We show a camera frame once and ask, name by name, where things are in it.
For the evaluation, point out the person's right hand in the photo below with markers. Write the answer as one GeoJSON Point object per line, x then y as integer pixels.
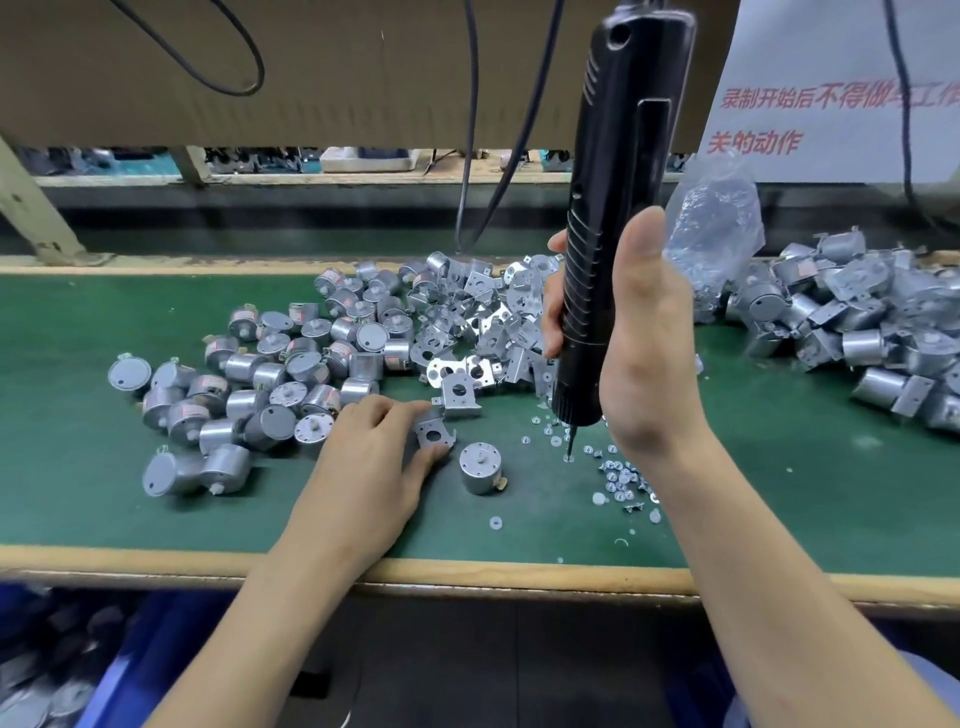
{"type": "Point", "coordinates": [653, 375]}

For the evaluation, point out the person's left hand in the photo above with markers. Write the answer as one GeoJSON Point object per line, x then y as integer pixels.
{"type": "Point", "coordinates": [360, 488]}

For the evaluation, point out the silver metal bracket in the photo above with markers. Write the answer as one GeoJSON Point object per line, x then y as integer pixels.
{"type": "Point", "coordinates": [434, 432]}

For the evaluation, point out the silver round motor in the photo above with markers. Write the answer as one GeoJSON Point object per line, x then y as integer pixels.
{"type": "Point", "coordinates": [480, 467]}

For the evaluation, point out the pile of silver motors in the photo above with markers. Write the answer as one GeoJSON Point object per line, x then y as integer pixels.
{"type": "Point", "coordinates": [255, 398]}

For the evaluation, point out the pile of metal brackets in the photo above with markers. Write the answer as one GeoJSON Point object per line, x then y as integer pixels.
{"type": "Point", "coordinates": [465, 323]}

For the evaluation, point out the pile of assembled motors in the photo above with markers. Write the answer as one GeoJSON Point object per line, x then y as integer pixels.
{"type": "Point", "coordinates": [870, 323]}

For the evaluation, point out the black electric screwdriver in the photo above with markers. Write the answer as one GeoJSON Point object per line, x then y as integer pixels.
{"type": "Point", "coordinates": [623, 150]}

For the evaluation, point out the heap of grey binned motors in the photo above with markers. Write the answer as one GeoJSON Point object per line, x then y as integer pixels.
{"type": "Point", "coordinates": [45, 675]}

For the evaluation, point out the person's right forearm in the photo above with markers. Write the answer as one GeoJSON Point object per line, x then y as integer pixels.
{"type": "Point", "coordinates": [795, 600]}

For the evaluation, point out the person's left forearm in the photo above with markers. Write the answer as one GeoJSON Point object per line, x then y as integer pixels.
{"type": "Point", "coordinates": [248, 645]}

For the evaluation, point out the scatter of small silver screws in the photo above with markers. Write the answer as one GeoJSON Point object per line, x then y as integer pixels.
{"type": "Point", "coordinates": [623, 480]}

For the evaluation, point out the small clear plastic bag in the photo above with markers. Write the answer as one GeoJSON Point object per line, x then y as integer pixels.
{"type": "Point", "coordinates": [717, 218]}

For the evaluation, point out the blue plastic bin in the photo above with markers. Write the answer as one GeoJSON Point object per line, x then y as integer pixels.
{"type": "Point", "coordinates": [165, 660]}

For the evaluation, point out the green bench mat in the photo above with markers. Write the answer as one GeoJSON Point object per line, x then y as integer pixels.
{"type": "Point", "coordinates": [60, 510]}

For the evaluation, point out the dark blue crate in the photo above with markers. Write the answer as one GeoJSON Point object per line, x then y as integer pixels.
{"type": "Point", "coordinates": [698, 690]}

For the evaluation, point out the white paper sign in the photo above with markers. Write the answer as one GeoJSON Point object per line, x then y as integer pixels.
{"type": "Point", "coordinates": [840, 90]}

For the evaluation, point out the brown back panel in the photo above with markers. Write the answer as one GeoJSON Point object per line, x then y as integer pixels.
{"type": "Point", "coordinates": [345, 75]}

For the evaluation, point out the slanted wooden post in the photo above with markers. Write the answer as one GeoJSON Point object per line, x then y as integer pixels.
{"type": "Point", "coordinates": [42, 218]}

